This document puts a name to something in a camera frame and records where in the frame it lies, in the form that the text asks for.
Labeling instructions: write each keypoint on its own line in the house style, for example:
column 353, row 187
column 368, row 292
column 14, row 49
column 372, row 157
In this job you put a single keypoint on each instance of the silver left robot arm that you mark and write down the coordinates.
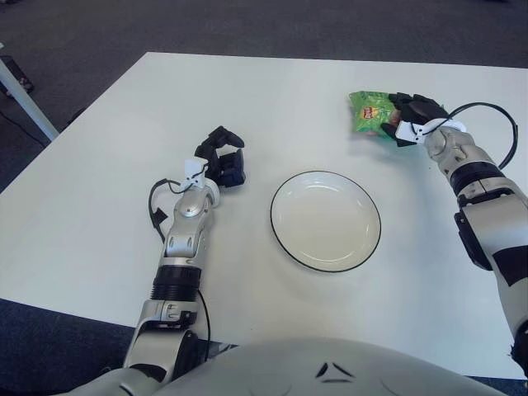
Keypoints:
column 187, row 210

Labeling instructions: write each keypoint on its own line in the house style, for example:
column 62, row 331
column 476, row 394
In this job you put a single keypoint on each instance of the white plate with black rim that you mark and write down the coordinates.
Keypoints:
column 326, row 222

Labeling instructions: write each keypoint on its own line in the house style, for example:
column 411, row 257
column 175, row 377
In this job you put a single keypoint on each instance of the white right wrist connector box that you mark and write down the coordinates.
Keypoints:
column 408, row 133

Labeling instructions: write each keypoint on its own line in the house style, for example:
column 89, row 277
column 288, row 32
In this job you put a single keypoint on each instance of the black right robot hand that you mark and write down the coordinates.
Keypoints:
column 420, row 109

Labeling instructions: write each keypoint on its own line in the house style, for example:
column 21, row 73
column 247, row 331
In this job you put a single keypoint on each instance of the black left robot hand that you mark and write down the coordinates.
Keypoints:
column 231, row 169

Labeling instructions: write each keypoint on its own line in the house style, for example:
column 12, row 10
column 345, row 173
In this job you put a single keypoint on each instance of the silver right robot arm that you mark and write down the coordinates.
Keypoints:
column 478, row 173

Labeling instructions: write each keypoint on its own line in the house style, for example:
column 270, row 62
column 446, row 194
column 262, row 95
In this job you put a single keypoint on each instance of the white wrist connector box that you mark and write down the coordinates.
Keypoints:
column 408, row 133
column 194, row 170

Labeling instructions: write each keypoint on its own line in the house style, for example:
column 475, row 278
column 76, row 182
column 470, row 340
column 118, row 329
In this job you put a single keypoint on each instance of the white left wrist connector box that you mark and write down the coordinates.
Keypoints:
column 194, row 170

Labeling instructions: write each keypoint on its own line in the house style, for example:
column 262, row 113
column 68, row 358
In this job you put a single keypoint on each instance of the green potato chips bag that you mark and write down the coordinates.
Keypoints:
column 371, row 107

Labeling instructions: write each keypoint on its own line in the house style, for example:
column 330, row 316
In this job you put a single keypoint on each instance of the grey robot torso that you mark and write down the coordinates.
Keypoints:
column 288, row 371

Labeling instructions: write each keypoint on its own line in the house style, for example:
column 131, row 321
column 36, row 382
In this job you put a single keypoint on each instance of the white table leg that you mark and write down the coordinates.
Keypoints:
column 26, row 103

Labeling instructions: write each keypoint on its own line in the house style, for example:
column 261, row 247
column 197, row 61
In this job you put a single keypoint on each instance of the black device under neighbouring table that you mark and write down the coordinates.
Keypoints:
column 25, row 82

